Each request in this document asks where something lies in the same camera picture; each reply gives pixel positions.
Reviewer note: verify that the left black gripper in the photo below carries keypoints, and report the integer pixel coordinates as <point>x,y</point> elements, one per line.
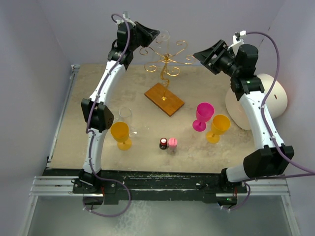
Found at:
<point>149,35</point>

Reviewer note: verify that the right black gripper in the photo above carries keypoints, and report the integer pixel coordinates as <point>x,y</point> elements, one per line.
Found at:
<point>205,56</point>

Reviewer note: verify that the clear wine glass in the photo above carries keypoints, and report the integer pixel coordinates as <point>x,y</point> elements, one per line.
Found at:
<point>125,115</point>
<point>163,37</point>

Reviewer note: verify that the pink wine glass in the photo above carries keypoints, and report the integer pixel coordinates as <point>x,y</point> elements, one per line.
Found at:
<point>204,113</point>

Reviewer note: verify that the yellow wine glass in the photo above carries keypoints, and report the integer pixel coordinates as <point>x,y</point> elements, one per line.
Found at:
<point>219,125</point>
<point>120,133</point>

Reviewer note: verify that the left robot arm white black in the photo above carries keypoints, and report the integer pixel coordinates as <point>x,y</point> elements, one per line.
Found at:
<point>97,115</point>

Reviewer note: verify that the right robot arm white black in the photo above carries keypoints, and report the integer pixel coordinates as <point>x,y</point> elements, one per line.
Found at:
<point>271,156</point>

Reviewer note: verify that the white cylindrical container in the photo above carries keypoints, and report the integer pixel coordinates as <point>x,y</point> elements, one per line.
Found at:
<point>276,102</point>

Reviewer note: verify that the pink capped shaker bottle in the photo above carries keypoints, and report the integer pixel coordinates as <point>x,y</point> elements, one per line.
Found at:
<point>172,146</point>

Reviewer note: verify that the dark red capped bottle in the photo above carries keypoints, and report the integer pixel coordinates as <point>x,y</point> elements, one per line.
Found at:
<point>163,144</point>

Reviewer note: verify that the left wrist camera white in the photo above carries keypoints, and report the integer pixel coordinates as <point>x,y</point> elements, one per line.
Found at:
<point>125,18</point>

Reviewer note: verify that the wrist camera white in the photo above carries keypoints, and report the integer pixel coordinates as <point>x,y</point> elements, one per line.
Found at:
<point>125,18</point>
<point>237,40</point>

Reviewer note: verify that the gold wire wine glass rack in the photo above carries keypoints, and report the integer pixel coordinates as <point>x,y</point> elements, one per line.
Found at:
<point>160,94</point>

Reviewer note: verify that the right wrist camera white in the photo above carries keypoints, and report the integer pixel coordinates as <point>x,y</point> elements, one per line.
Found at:
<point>237,40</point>

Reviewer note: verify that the black base frame bar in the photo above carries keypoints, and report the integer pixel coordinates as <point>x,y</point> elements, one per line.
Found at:
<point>155,186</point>

